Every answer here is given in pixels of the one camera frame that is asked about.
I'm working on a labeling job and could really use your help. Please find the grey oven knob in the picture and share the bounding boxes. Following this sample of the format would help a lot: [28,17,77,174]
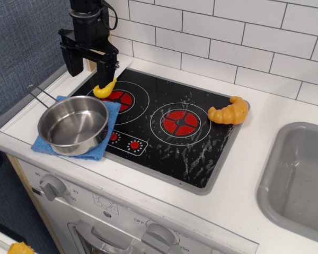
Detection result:
[141,223,175,253]

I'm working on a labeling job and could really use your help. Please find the red stove knob left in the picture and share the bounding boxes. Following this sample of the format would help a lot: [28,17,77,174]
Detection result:
[110,133,118,141]

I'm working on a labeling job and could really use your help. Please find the grey timer knob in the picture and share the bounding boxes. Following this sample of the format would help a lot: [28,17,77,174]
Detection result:
[40,174,66,202]

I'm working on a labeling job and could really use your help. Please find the yellow handled white toy knife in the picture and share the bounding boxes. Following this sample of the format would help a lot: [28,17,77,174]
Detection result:
[92,58,134,99]

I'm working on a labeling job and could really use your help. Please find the yellow object bottom left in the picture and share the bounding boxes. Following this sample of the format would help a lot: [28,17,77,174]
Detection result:
[7,242,35,254]

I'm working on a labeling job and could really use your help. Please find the red stove knob right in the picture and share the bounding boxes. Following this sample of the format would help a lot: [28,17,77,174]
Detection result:
[130,141,140,150]

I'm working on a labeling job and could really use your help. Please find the orange toy croissant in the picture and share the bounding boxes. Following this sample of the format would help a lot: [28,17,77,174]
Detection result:
[208,96,249,125]

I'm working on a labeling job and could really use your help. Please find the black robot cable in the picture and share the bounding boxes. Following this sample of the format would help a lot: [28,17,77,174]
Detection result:
[102,0,118,31]

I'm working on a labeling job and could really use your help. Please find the black toy stovetop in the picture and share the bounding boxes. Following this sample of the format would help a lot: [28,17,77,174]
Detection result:
[68,66,250,196]

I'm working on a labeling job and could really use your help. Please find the stainless steel pan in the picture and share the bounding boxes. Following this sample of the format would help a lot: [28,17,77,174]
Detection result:
[26,84,111,156]

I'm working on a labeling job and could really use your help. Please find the white toy oven front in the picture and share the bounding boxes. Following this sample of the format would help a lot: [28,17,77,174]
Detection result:
[20,161,258,253]

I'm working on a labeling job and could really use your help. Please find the red stove knob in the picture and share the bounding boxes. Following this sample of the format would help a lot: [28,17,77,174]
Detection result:
[110,133,118,141]
[130,141,140,150]

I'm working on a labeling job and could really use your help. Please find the blue cloth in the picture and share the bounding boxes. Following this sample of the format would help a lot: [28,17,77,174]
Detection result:
[31,96,120,160]

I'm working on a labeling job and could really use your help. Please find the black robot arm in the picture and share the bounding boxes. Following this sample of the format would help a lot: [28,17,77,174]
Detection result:
[58,1,119,88]

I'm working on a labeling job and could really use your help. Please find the grey sink basin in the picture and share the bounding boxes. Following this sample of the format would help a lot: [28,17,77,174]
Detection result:
[257,122,318,242]

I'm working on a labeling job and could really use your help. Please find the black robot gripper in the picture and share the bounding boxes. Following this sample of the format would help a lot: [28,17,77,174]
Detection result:
[58,13,119,89]

